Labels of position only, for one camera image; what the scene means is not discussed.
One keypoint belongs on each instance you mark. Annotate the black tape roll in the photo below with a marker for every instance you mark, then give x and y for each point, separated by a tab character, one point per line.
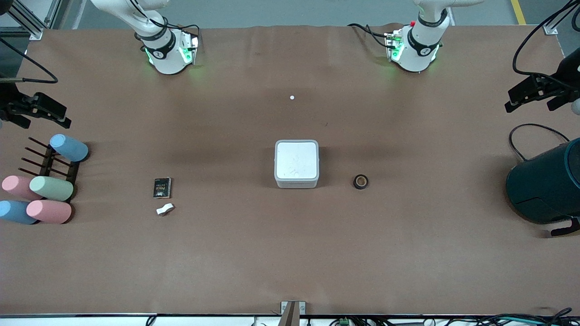
360	182

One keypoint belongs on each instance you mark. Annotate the dark wooden cup rack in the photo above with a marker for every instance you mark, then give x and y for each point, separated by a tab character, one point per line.
49	164

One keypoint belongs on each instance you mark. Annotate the aluminium frame profile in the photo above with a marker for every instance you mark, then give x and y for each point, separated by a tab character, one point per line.
27	20

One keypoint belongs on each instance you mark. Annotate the black tissue pack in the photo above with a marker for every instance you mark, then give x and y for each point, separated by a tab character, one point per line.
162	188

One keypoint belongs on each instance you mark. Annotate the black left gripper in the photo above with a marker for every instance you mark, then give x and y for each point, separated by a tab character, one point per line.
563	85

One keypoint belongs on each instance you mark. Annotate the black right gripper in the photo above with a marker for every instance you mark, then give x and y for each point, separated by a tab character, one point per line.
10	103

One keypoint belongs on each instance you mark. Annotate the aluminium corner bracket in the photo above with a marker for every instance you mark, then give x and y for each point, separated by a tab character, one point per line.
551	29

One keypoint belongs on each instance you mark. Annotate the white square lidded bin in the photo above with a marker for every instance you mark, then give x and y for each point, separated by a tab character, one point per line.
297	163

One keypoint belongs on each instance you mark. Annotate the pink plastic cup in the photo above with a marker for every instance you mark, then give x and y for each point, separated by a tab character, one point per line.
49	211
16	186

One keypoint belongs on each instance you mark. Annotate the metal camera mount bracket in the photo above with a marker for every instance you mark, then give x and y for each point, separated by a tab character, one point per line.
292	310

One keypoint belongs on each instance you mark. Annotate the green plastic cup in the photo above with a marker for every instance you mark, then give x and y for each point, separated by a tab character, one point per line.
52	188

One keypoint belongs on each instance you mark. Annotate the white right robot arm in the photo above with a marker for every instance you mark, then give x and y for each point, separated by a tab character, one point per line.
165	50

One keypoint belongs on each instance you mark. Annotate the dark teal round container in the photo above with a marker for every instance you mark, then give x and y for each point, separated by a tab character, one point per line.
546	185

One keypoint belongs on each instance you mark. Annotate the blue plastic cup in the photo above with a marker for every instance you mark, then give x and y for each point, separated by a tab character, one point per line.
16	212
69	147

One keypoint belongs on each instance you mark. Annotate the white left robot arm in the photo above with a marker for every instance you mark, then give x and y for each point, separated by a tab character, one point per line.
419	43

